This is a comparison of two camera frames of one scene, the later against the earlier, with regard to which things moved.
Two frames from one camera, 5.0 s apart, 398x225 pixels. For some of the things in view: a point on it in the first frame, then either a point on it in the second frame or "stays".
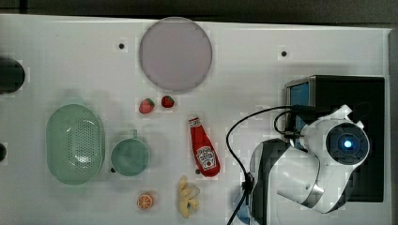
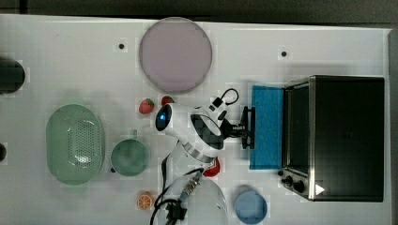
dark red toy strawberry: (167, 101) stays
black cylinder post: (12, 75) stays
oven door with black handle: (300, 108) -> (267, 153)
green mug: (130, 156) stays
